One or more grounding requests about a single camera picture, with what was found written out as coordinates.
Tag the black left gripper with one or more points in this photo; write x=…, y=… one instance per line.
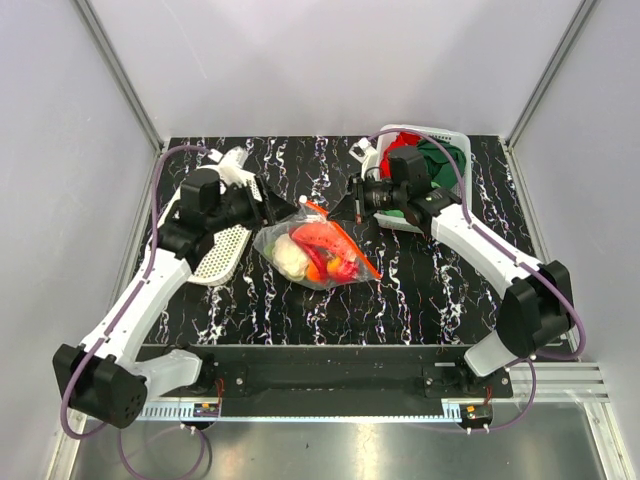
x=273, y=207

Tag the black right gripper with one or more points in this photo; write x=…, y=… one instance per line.
x=358, y=185

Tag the clear zip top bag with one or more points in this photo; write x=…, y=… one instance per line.
x=316, y=277

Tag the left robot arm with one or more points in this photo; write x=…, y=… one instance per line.
x=102, y=376

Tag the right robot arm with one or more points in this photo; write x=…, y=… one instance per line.
x=536, y=306

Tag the fake red chili pepper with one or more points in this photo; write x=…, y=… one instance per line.
x=327, y=236

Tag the fake white cauliflower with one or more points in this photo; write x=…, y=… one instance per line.
x=289, y=259

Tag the light green cloth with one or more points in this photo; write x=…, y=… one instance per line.
x=393, y=213

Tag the white oval perforated basket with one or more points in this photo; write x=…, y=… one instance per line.
x=218, y=265

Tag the dark green cloth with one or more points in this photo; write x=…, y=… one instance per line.
x=439, y=167

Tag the white rectangular plastic basket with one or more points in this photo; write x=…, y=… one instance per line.
x=387, y=135

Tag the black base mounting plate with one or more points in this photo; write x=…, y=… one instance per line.
x=339, y=383

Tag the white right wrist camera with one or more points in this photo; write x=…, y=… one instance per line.
x=362, y=152

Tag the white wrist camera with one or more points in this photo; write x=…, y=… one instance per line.
x=232, y=162
x=362, y=152

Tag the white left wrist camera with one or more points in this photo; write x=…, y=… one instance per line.
x=232, y=162

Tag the right aluminium frame post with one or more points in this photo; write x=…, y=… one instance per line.
x=563, y=49

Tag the aluminium frame post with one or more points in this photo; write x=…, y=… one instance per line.
x=91, y=21
x=563, y=49

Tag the white slotted cable duct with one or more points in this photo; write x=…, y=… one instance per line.
x=178, y=411

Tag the left aluminium frame post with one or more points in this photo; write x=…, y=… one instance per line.
x=91, y=21

